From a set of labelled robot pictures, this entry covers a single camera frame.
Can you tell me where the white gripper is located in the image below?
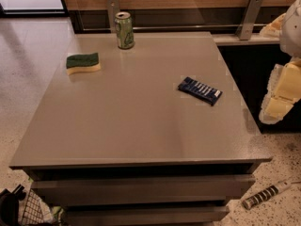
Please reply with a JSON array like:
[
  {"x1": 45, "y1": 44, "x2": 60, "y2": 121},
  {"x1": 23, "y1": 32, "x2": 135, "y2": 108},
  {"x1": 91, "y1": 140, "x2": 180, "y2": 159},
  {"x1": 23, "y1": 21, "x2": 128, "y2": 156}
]
[{"x1": 259, "y1": 13, "x2": 301, "y2": 124}]

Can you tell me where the blue rxbar blueberry wrapper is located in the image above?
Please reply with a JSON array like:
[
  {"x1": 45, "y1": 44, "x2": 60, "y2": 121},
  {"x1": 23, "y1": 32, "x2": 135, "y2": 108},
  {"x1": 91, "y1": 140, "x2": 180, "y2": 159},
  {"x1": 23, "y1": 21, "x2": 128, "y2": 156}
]
[{"x1": 178, "y1": 77, "x2": 223, "y2": 106}]

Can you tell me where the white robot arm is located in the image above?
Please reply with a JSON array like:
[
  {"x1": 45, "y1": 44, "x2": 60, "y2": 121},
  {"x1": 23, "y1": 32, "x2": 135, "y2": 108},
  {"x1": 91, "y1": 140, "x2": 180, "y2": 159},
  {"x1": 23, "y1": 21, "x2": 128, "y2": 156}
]
[{"x1": 259, "y1": 0, "x2": 301, "y2": 124}]

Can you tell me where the green and yellow sponge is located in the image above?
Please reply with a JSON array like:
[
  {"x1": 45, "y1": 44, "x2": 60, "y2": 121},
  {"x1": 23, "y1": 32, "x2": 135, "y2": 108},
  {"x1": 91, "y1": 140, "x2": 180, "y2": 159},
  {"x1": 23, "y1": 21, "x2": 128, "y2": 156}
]
[{"x1": 66, "y1": 53, "x2": 101, "y2": 75}]

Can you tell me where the upper grey drawer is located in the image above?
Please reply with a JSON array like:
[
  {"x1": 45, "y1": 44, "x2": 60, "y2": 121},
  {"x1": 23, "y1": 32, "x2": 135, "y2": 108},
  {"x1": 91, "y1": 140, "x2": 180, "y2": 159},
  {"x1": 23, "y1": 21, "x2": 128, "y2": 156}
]
[{"x1": 32, "y1": 174, "x2": 255, "y2": 207}]

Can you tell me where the grey drawer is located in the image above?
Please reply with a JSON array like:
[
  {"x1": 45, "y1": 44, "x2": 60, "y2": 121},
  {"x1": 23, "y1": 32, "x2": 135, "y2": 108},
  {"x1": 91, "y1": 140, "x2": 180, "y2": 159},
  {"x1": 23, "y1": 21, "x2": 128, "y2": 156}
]
[
  {"x1": 32, "y1": 174, "x2": 255, "y2": 207},
  {"x1": 65, "y1": 206, "x2": 229, "y2": 226}
]

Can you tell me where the green soda can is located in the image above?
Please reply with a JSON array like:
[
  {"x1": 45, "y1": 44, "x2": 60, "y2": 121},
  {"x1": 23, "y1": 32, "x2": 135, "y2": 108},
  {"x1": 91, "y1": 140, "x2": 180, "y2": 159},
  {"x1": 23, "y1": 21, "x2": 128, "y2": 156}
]
[{"x1": 115, "y1": 11, "x2": 135, "y2": 49}]

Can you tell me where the lower grey drawer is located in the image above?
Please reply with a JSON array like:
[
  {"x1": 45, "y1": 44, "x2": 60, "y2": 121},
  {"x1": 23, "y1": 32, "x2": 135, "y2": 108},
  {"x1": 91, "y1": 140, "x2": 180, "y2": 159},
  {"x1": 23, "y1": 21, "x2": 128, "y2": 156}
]
[{"x1": 65, "y1": 206, "x2": 229, "y2": 226}]

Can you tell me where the black object on floor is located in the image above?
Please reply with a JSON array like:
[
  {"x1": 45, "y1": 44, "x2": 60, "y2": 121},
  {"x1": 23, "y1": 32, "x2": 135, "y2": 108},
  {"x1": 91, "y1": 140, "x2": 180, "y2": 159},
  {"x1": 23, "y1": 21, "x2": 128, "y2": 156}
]
[{"x1": 0, "y1": 185, "x2": 26, "y2": 226}]

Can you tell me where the right metal rail bracket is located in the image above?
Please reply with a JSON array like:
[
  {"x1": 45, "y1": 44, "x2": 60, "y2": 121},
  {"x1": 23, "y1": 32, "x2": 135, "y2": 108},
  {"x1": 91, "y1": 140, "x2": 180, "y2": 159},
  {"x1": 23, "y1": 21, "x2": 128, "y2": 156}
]
[{"x1": 236, "y1": 0, "x2": 263, "y2": 40}]

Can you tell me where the metal rail bracket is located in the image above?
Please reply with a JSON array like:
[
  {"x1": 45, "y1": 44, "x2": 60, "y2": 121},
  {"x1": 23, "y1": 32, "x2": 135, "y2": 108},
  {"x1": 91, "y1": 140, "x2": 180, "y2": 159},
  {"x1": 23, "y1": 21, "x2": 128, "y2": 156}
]
[
  {"x1": 105, "y1": 0, "x2": 120, "y2": 33},
  {"x1": 236, "y1": 0, "x2": 263, "y2": 40}
]

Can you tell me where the striped white handle tool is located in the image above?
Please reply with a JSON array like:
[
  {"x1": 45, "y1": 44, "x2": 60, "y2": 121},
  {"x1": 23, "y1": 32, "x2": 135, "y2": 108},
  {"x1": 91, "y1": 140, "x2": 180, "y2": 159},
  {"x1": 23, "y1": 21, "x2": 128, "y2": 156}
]
[{"x1": 242, "y1": 181, "x2": 292, "y2": 210}]

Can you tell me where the left metal rail bracket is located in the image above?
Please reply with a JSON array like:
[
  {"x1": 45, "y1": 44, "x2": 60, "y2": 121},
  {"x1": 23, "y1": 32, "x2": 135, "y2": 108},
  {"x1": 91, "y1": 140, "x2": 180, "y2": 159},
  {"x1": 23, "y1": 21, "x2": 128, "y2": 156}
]
[{"x1": 105, "y1": 0, "x2": 120, "y2": 33}]

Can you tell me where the metal rail bar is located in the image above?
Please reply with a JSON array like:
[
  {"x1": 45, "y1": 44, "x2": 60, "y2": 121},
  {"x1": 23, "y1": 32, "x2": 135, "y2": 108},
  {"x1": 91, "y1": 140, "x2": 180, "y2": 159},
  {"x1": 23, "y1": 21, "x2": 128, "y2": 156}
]
[{"x1": 82, "y1": 24, "x2": 266, "y2": 34}]

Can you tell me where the wire mesh basket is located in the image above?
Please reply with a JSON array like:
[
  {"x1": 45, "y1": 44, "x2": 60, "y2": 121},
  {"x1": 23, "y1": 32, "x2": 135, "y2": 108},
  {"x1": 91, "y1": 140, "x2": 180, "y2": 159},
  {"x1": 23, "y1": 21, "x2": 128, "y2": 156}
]
[{"x1": 19, "y1": 189, "x2": 52, "y2": 226}]

